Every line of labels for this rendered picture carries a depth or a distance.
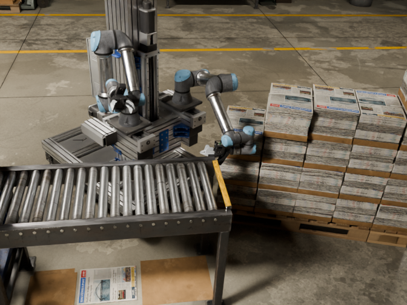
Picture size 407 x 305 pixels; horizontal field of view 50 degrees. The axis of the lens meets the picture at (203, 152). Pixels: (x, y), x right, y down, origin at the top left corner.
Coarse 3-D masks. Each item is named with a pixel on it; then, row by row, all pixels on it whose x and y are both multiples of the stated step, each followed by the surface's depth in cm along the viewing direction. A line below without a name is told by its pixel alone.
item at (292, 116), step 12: (276, 108) 279; (288, 108) 278; (300, 108) 279; (312, 108) 280; (276, 120) 284; (288, 120) 283; (300, 120) 281; (276, 132) 289; (288, 132) 287; (300, 132) 286
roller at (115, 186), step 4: (112, 168) 261; (116, 168) 260; (112, 172) 258; (116, 172) 257; (112, 176) 255; (116, 176) 254; (112, 180) 251; (116, 180) 251; (112, 184) 249; (116, 184) 248; (112, 188) 245; (116, 188) 245; (112, 192) 242; (116, 192) 242; (112, 196) 240; (116, 196) 239; (112, 200) 237; (116, 200) 236; (112, 204) 234; (116, 204) 234; (112, 208) 231; (116, 208) 231; (112, 212) 228; (116, 212) 228; (112, 216) 226; (116, 216) 226
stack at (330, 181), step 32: (256, 128) 301; (224, 160) 310; (320, 160) 299; (352, 160) 295; (384, 160) 292; (256, 192) 335; (288, 192) 318; (352, 192) 309; (256, 224) 339; (288, 224) 334; (320, 224) 329
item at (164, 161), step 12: (0, 168) 255; (12, 168) 255; (24, 168) 256; (36, 168) 256; (48, 168) 257; (60, 168) 258; (108, 168) 263; (120, 168) 264; (132, 168) 266; (108, 180) 268; (120, 180) 269
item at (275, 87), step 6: (276, 84) 307; (282, 84) 307; (270, 90) 305; (276, 90) 299; (282, 90) 300; (288, 90) 300; (294, 90) 300; (300, 90) 301; (306, 90) 301; (312, 96) 294
